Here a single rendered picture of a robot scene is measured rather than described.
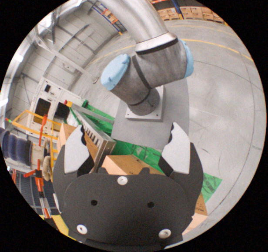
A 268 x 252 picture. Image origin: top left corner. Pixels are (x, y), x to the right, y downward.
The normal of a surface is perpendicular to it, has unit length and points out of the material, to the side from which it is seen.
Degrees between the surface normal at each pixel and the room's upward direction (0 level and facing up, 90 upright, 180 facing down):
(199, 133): 0
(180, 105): 0
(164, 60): 81
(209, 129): 0
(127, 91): 88
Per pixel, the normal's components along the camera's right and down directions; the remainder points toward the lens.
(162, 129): -0.53, -0.31
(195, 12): -0.46, 0.89
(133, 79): -0.22, 0.66
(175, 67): -0.03, 0.77
